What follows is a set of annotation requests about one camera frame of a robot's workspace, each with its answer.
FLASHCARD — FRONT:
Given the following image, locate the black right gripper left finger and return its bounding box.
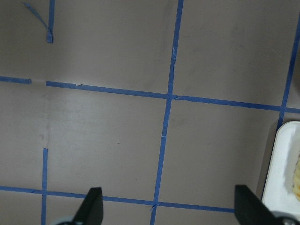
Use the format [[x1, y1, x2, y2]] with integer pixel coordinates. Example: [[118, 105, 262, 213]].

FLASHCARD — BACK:
[[72, 187, 104, 225]]

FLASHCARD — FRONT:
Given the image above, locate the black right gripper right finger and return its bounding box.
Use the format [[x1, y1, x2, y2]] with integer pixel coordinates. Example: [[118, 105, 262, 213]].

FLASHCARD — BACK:
[[234, 185, 284, 225]]

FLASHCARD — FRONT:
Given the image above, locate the yellow twisted bread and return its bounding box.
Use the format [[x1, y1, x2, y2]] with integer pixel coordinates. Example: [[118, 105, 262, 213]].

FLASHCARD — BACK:
[[292, 157, 300, 201]]

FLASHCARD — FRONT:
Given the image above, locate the white rectangular tray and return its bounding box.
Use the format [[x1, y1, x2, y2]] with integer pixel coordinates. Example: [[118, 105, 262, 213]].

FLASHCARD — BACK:
[[262, 121, 300, 219]]

